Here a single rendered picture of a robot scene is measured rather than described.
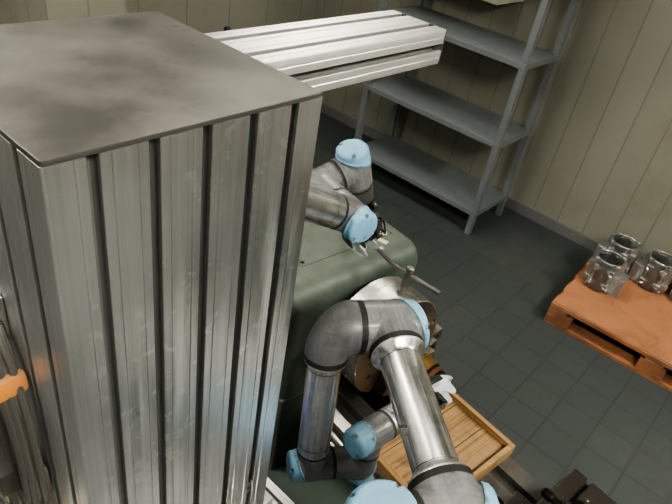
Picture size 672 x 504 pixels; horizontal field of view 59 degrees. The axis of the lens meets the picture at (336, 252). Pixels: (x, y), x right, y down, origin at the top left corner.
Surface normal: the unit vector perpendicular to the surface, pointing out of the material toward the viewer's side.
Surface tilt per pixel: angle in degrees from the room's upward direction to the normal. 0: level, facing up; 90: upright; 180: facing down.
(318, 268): 0
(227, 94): 0
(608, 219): 90
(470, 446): 0
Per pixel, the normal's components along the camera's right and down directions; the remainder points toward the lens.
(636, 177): -0.67, 0.34
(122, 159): 0.73, 0.48
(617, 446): 0.15, -0.80
